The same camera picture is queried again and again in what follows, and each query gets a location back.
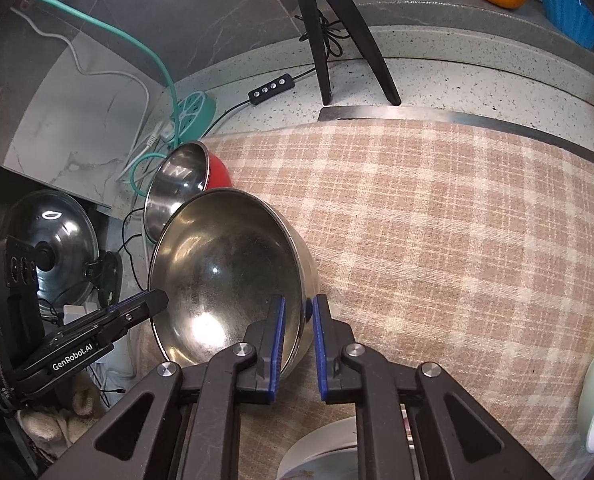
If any blue fluted silicone cup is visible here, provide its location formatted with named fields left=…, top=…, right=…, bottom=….
left=534, top=0, right=594, bottom=51

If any teal round power strip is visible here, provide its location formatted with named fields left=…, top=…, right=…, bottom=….
left=169, top=92, right=217, bottom=143

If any beige plaid cloth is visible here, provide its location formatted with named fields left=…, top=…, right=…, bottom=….
left=127, top=119, right=594, bottom=480

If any white cable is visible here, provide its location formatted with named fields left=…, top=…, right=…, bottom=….
left=7, top=5, right=178, bottom=181

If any large stainless steel bowl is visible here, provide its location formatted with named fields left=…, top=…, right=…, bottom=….
left=148, top=188, right=320, bottom=381

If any small red steel bowl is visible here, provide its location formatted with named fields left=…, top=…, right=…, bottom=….
left=144, top=141, right=233, bottom=256

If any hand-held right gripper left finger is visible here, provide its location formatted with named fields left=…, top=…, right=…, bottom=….
left=37, top=296, right=285, bottom=480

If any steel pot lid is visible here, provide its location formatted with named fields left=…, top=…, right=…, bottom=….
left=0, top=191, right=100, bottom=311

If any black inline light switch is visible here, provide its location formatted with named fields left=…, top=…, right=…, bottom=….
left=248, top=74, right=294, bottom=106

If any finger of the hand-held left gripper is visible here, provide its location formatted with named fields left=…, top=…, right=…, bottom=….
left=97, top=289, right=169, bottom=343

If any teal power cable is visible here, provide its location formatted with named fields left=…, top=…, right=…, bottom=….
left=24, top=0, right=183, bottom=198

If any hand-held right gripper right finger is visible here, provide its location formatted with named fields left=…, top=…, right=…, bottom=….
left=313, top=295, right=555, bottom=480

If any person's left hand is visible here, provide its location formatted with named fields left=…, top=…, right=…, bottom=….
left=17, top=375, right=100, bottom=443

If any black tripod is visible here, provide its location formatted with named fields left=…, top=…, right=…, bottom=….
left=287, top=0, right=403, bottom=106

